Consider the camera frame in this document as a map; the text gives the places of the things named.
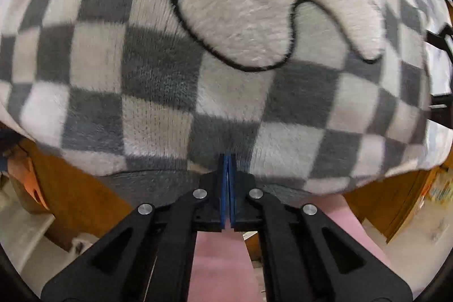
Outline grey white checkered cardigan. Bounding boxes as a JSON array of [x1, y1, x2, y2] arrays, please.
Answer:
[[1, 0, 452, 203]]

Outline pink trousers of operator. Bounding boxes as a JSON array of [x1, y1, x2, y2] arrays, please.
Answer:
[[187, 195, 391, 301]]

